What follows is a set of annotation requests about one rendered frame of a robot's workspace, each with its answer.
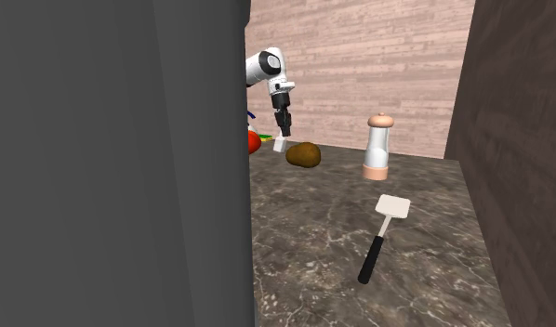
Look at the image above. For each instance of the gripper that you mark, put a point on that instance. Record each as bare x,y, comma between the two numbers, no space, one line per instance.
280,100

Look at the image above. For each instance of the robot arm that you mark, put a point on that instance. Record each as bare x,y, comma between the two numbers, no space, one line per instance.
260,68

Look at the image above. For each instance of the green and yellow sponge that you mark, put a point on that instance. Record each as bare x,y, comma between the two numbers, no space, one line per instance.
265,137

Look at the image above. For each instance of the small white block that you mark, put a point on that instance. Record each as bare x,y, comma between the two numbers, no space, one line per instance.
280,144

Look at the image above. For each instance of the red tomato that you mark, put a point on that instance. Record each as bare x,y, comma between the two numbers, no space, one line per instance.
253,141

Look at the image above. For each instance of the brown potato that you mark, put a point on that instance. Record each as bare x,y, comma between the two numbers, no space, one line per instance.
303,155

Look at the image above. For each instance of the clear pink salt grinder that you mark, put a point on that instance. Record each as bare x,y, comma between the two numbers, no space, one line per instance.
377,151

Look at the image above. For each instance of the tall grey cabinet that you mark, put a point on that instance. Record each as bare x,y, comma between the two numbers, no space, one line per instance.
119,163

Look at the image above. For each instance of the dark brown wooden cabinet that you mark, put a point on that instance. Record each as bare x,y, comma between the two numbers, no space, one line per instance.
518,158

